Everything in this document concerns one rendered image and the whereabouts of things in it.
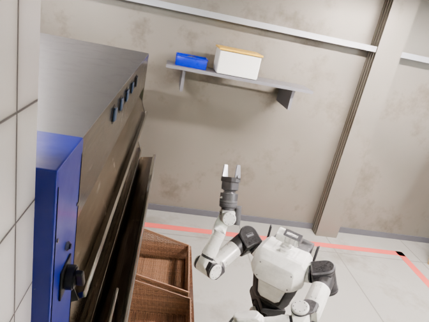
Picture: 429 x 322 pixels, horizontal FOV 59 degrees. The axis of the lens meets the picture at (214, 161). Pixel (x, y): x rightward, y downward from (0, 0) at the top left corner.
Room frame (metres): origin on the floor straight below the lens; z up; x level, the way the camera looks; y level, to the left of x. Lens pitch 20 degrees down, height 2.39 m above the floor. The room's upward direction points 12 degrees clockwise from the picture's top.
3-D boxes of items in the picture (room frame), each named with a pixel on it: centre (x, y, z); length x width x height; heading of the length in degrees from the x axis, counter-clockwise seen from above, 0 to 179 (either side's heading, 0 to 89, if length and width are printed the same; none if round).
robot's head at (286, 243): (1.65, -0.43, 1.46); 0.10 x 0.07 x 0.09; 64
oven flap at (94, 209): (1.60, 0.43, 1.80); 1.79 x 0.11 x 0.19; 9
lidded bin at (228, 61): (4.04, -0.01, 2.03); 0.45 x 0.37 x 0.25; 100
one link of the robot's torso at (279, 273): (1.70, -0.46, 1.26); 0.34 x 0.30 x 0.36; 64
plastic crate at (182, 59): (3.96, 0.44, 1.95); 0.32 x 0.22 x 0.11; 100
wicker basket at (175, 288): (2.25, 0.26, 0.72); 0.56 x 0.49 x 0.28; 7
